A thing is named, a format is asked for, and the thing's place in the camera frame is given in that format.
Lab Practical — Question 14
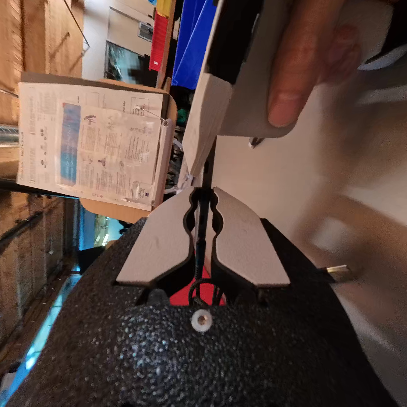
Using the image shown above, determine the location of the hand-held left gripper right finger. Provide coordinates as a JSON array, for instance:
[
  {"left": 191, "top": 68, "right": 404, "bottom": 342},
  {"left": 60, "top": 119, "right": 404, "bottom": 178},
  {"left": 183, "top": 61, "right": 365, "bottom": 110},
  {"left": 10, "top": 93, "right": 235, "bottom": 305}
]
[{"left": 211, "top": 187, "right": 291, "bottom": 300}]

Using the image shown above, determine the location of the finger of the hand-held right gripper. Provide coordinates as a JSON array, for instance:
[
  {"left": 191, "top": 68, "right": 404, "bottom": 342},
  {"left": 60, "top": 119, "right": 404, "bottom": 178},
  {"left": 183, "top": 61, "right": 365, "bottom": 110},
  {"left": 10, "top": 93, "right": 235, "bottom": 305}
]
[
  {"left": 182, "top": 0, "right": 234, "bottom": 177},
  {"left": 219, "top": 0, "right": 300, "bottom": 139}
]

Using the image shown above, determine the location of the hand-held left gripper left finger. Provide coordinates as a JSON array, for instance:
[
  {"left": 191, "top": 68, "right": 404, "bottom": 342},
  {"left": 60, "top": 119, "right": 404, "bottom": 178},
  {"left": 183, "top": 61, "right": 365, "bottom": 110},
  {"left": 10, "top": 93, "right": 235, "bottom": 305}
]
[{"left": 115, "top": 187, "right": 196, "bottom": 298}]

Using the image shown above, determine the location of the thin black cable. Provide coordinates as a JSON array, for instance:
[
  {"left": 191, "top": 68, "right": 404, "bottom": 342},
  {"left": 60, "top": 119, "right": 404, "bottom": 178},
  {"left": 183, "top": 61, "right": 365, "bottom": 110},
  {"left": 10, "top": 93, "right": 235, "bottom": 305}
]
[{"left": 188, "top": 191, "right": 225, "bottom": 306}]

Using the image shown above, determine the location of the person's right hand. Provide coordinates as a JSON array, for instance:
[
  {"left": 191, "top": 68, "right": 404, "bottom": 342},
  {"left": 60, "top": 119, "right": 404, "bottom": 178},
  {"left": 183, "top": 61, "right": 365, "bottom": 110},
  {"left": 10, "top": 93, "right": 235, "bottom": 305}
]
[{"left": 267, "top": 0, "right": 364, "bottom": 128}]

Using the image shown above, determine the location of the wooden board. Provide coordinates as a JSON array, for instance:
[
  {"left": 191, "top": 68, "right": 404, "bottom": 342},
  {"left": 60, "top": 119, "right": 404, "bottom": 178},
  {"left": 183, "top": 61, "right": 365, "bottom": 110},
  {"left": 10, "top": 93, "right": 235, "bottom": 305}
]
[{"left": 20, "top": 71, "right": 178, "bottom": 224}]

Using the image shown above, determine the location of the red plastic bin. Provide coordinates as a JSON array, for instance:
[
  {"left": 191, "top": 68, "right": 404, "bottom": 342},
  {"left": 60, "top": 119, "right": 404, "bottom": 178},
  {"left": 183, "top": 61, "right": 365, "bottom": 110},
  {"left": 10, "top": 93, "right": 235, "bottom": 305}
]
[{"left": 169, "top": 266, "right": 227, "bottom": 306}]

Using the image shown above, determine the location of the blue cloth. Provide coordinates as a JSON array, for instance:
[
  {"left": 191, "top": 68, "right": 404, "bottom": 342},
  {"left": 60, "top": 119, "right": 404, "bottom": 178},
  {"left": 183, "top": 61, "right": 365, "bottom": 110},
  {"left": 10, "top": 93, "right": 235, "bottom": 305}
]
[{"left": 171, "top": 0, "right": 220, "bottom": 90}]

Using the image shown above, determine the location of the clear plastic sleeve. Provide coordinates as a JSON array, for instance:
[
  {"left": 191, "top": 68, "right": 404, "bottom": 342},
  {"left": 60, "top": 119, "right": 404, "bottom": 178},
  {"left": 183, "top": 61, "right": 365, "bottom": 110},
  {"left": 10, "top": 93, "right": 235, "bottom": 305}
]
[{"left": 56, "top": 101, "right": 174, "bottom": 207}]

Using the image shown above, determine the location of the red cloth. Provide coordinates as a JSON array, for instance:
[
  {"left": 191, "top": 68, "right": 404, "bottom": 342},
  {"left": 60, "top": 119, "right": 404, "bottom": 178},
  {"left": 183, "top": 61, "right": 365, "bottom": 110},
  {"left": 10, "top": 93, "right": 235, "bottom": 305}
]
[{"left": 148, "top": 10, "right": 168, "bottom": 72}]

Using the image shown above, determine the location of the printed instruction sheet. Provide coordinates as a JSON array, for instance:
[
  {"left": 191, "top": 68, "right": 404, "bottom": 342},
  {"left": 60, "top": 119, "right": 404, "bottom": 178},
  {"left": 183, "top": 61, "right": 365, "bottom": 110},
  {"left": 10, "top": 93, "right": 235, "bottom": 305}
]
[{"left": 17, "top": 82, "right": 164, "bottom": 210}]

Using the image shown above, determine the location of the wooden pillar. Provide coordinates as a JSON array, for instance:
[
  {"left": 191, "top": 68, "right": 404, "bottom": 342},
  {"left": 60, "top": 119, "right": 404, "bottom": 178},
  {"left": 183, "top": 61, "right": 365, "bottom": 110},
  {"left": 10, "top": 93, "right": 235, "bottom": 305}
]
[{"left": 0, "top": 0, "right": 85, "bottom": 126}]

